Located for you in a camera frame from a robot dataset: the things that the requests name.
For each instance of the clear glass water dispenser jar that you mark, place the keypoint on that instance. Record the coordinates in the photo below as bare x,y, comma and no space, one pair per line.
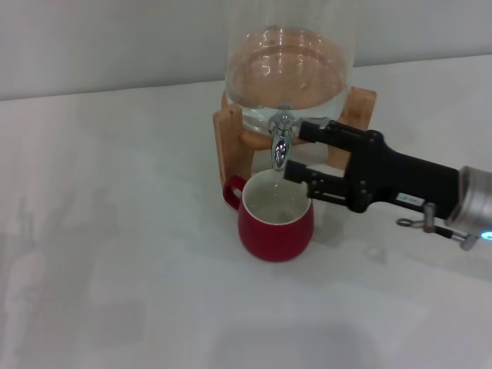
288,57

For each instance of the red cup with white inside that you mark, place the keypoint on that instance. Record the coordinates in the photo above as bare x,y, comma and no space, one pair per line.
276,242

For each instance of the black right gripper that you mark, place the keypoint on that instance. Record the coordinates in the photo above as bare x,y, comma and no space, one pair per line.
407,180

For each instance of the chrome faucet with lever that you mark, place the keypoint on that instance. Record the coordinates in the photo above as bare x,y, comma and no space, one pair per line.
280,148

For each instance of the silver right arm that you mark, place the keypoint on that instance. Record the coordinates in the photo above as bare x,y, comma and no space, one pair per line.
474,200

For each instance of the wooden dispenser stand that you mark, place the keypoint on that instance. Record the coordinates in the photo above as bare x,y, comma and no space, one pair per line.
230,150

